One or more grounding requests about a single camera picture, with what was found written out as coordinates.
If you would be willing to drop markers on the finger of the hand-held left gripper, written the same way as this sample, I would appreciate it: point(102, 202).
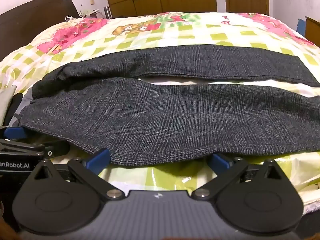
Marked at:
point(57, 149)
point(15, 132)

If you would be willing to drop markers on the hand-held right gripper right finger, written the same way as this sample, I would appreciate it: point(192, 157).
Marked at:
point(221, 161)

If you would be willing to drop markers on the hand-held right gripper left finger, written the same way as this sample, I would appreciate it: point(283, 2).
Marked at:
point(98, 159)

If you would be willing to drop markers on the dark grey checked pants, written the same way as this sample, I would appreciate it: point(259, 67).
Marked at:
point(162, 120)

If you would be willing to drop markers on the black cloth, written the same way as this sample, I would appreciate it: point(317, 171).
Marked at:
point(15, 107)

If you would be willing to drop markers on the pale grey cloth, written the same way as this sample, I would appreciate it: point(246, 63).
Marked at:
point(6, 100)

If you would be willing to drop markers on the dark brown headboard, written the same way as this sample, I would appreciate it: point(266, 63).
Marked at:
point(30, 22)

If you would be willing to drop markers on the printed checked blanket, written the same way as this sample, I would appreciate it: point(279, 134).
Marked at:
point(175, 32)

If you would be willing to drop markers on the wooden TV stand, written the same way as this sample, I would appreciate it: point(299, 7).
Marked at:
point(313, 31)

